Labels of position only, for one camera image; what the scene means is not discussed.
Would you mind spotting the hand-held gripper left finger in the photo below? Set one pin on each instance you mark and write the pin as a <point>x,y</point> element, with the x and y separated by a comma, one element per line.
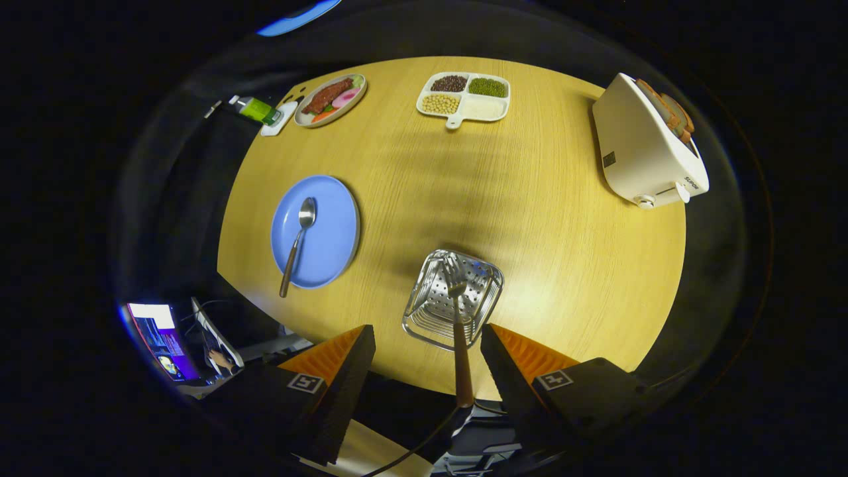
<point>344,391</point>

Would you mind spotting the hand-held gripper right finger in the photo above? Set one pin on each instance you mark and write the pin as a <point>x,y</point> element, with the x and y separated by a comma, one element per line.
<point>510,384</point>

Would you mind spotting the perforated metal cutlery basket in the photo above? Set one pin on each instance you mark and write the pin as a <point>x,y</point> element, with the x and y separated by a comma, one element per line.
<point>430,305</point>

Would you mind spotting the open laptop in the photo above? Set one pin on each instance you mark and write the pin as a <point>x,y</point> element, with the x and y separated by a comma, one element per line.
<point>215,334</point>

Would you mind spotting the blue round plate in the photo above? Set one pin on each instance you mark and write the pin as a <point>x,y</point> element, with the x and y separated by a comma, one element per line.
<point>331,232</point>

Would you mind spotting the lit computer monitor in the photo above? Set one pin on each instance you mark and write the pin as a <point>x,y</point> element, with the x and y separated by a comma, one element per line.
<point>162,338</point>

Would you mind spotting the white toaster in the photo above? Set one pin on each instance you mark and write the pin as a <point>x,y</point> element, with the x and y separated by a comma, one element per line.
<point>636,159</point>

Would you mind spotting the white square coaster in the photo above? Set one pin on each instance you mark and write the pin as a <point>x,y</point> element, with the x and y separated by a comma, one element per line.
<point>286,116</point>

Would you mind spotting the white divided tray with beans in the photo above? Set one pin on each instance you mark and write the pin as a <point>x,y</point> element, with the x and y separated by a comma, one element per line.
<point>464,96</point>

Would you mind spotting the grey plate with toy food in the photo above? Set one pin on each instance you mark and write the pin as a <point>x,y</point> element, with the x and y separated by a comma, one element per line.
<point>330,98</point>

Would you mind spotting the green label plastic bottle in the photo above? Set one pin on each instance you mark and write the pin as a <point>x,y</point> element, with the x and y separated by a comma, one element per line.
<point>255,110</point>

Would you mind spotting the brown toast slice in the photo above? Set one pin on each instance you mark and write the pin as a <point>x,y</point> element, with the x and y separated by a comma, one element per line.
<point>659,106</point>
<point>682,119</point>

